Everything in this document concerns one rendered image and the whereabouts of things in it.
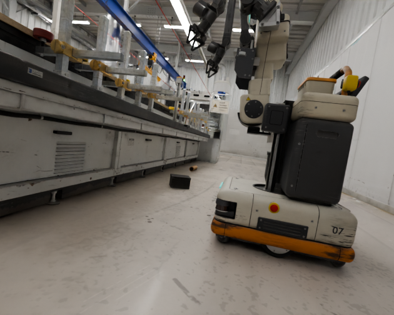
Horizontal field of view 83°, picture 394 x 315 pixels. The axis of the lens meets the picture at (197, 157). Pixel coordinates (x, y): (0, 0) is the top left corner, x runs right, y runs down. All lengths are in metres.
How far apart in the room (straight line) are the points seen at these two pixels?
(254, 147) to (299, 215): 10.90
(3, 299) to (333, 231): 1.22
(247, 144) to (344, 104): 10.85
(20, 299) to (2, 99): 0.65
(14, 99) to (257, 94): 1.10
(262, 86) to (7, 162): 1.34
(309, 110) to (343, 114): 0.15
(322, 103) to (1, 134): 1.48
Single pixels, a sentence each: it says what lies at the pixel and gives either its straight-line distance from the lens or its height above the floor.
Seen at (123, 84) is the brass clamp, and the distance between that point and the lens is 1.59.
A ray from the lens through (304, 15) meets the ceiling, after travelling 8.90.
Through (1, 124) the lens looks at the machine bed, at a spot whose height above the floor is 0.45.
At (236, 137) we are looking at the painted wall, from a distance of 12.00.
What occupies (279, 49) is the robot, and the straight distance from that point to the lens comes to 1.45.
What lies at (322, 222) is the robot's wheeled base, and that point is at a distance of 1.21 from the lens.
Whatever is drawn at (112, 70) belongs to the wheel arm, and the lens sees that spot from 1.42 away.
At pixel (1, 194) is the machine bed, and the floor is 0.14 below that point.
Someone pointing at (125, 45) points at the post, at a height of 1.04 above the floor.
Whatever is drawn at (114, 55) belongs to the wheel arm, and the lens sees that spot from 1.12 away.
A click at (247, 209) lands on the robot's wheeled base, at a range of 1.14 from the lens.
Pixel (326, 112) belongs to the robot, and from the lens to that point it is 1.22.
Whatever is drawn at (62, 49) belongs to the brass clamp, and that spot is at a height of 0.81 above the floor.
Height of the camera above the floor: 0.50
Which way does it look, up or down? 4 degrees down
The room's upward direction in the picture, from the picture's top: 8 degrees clockwise
